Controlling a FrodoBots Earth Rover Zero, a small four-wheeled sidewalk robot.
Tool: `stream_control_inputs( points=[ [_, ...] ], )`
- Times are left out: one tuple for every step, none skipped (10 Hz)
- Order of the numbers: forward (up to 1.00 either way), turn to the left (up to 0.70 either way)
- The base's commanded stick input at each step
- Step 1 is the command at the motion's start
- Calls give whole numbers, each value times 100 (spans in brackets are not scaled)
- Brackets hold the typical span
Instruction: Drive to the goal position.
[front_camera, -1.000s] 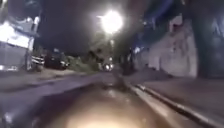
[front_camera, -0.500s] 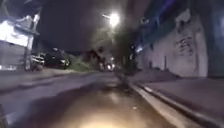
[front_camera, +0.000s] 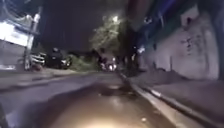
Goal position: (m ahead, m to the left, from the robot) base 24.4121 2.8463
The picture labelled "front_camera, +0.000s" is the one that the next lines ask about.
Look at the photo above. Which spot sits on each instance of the concrete kerb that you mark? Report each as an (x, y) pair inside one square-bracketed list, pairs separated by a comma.
[(163, 106)]

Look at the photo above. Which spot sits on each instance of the building with pale sign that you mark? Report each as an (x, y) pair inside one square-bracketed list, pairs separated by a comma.
[(13, 43)]

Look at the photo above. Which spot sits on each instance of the utility pole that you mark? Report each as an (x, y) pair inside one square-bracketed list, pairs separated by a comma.
[(30, 40)]

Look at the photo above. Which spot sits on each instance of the grey pavement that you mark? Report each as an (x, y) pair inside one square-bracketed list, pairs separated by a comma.
[(193, 93)]

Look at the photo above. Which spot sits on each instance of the grey asphalt road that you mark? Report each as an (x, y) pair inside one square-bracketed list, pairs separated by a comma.
[(83, 96)]

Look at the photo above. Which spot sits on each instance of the dark vehicle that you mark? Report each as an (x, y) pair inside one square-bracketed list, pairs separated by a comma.
[(58, 59)]

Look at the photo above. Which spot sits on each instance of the leafy tree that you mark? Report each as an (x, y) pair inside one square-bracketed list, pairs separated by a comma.
[(106, 36)]

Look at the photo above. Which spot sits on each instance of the pale concrete wall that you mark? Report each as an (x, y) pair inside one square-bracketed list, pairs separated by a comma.
[(190, 50)]

